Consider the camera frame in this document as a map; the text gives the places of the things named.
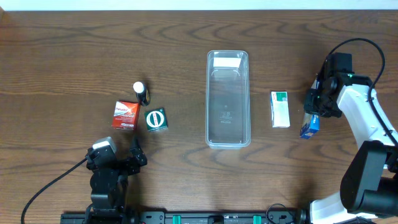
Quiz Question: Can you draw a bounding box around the green box round logo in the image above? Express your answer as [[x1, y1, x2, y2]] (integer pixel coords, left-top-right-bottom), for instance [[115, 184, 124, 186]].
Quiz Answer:
[[144, 108, 168, 132]]

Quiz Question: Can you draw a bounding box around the blue white medicine box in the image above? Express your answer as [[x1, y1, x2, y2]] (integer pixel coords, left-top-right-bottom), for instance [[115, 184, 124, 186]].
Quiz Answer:
[[300, 113, 320, 139]]

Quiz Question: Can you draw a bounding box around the white green Panadol box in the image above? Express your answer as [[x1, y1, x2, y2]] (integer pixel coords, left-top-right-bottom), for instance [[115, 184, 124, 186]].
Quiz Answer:
[[270, 91, 290, 128]]

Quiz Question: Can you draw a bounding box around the clear plastic container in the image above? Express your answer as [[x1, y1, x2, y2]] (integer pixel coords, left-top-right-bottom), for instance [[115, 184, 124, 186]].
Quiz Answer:
[[205, 50, 251, 150]]

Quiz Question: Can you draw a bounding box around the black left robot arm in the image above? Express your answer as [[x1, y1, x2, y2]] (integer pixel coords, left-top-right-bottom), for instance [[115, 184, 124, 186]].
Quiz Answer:
[[85, 137, 147, 213]]

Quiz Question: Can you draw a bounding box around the red Panadol box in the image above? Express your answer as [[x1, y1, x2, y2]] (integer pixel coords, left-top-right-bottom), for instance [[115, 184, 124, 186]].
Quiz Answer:
[[111, 101, 140, 130]]

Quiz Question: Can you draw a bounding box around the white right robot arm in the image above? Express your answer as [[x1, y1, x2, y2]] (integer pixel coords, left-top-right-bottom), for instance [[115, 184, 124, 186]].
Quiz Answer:
[[304, 72, 397, 223]]

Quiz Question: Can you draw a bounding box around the dark bottle white cap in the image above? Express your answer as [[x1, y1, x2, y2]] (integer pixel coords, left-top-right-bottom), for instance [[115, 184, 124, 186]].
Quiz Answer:
[[132, 82, 150, 106]]

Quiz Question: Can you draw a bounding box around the black mounting rail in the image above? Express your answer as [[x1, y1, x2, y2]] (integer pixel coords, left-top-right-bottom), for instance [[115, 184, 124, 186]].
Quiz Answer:
[[60, 210, 310, 224]]

